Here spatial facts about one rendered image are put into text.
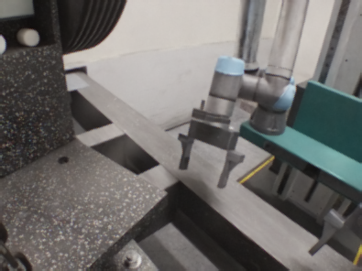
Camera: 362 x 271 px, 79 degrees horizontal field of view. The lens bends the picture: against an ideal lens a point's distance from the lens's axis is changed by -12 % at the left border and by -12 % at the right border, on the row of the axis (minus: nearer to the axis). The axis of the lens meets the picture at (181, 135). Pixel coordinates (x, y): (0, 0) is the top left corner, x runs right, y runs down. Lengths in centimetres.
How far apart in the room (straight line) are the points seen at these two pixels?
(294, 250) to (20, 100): 68
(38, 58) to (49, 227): 27
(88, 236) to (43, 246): 6
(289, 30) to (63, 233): 69
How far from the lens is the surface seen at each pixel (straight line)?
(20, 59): 44
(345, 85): 105
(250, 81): 73
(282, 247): 69
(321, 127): 103
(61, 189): 44
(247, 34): 87
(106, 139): 97
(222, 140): 63
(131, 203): 39
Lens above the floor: 119
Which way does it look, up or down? 33 degrees down
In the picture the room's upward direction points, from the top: 5 degrees clockwise
